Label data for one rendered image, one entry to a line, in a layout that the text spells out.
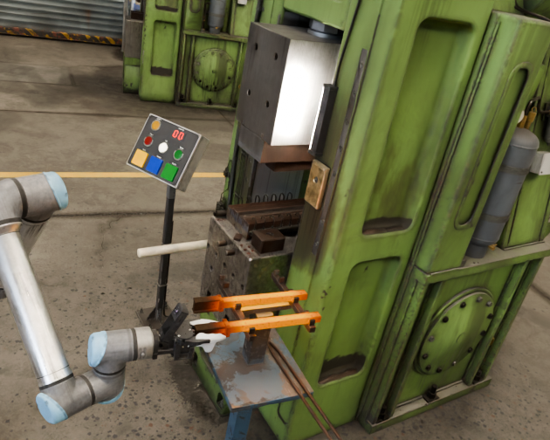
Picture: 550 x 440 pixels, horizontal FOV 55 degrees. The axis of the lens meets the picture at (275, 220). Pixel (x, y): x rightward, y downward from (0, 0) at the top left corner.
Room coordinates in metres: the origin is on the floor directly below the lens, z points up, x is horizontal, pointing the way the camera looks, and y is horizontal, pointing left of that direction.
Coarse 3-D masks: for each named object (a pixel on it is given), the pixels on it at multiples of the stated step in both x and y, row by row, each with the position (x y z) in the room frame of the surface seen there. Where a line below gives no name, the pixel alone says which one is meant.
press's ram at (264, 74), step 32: (256, 32) 2.14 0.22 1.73; (288, 32) 2.09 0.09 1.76; (256, 64) 2.11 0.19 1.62; (288, 64) 1.95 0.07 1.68; (320, 64) 2.04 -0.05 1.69; (256, 96) 2.08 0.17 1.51; (288, 96) 1.97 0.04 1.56; (320, 96) 2.06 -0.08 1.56; (256, 128) 2.05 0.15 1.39; (288, 128) 1.99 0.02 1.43
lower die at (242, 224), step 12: (240, 204) 2.18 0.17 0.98; (252, 204) 2.21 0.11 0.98; (264, 204) 2.23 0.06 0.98; (276, 204) 2.24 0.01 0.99; (288, 204) 2.26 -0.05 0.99; (300, 204) 2.29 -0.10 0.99; (228, 216) 2.13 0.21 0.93; (252, 216) 2.05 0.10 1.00; (264, 216) 2.09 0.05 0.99; (276, 216) 2.12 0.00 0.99; (288, 216) 2.14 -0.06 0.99; (300, 216) 2.17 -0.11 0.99; (240, 228) 2.04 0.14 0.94; (252, 228) 2.00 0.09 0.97
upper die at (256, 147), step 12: (240, 132) 2.14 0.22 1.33; (252, 132) 2.07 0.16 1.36; (240, 144) 2.13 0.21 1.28; (252, 144) 2.05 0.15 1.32; (264, 144) 1.99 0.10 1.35; (252, 156) 2.04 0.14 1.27; (264, 156) 2.00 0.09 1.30; (276, 156) 2.03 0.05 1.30; (288, 156) 2.07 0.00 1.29; (300, 156) 2.10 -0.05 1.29; (312, 156) 2.14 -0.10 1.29
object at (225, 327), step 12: (312, 312) 1.43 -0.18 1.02; (204, 324) 1.25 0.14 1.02; (216, 324) 1.26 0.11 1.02; (228, 324) 1.27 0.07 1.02; (240, 324) 1.29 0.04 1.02; (252, 324) 1.30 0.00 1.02; (264, 324) 1.32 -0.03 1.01; (276, 324) 1.34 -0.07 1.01; (288, 324) 1.36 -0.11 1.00; (300, 324) 1.38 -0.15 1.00; (228, 336) 1.26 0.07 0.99
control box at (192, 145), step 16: (144, 128) 2.50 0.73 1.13; (160, 128) 2.47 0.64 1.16; (176, 128) 2.44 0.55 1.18; (144, 144) 2.44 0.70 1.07; (160, 144) 2.41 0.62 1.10; (176, 144) 2.39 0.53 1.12; (192, 144) 2.36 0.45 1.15; (128, 160) 2.42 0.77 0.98; (176, 160) 2.34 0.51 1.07; (192, 160) 2.34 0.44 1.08; (160, 176) 2.32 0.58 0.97; (176, 176) 2.29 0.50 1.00
